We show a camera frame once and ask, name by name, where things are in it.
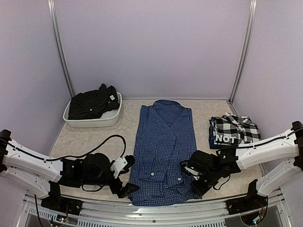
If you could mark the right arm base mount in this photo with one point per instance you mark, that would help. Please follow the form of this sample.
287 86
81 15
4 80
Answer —
245 203

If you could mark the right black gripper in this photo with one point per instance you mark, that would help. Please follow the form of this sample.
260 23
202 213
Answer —
200 190

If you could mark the right aluminium frame post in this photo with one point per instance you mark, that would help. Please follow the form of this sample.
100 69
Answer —
245 50

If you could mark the black white plaid folded shirt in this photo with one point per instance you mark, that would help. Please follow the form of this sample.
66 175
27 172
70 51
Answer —
230 130

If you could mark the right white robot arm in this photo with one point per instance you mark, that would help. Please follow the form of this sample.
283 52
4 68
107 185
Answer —
208 169

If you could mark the white plastic basket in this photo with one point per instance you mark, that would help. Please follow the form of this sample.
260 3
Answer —
109 118

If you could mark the blue checked long sleeve shirt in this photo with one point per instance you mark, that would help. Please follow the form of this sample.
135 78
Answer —
165 138

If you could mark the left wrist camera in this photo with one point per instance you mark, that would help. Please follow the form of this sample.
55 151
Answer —
122 165

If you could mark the front aluminium rail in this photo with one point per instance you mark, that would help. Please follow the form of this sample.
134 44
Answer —
101 213

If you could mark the aluminium frame post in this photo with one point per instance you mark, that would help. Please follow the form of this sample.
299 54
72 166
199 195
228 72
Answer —
245 50
59 46

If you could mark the left aluminium frame post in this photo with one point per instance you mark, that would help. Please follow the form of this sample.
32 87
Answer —
59 46

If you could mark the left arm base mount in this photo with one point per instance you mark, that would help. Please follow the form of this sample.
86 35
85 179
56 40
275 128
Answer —
62 204

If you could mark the black striped shirt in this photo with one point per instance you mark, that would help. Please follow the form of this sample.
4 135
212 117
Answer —
93 104

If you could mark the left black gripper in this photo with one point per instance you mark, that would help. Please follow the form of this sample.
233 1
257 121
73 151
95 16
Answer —
123 193

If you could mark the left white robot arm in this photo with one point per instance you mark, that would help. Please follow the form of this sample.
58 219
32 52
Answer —
39 173

